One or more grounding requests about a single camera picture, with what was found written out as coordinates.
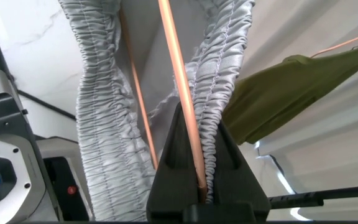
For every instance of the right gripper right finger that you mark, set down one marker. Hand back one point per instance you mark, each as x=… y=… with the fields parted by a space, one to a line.
x=238 y=193

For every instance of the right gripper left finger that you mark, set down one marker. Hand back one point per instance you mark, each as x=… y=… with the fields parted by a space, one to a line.
x=172 y=180

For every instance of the pale grey shorts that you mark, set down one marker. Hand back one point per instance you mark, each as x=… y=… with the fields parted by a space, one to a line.
x=104 y=124

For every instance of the green long-sleeved shirt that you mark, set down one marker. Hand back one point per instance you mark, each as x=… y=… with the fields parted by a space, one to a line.
x=275 y=96

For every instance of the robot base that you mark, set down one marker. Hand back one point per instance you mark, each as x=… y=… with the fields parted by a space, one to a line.
x=5 y=124

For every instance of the black clothes rack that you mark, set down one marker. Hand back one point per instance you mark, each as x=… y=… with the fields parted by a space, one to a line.
x=306 y=197

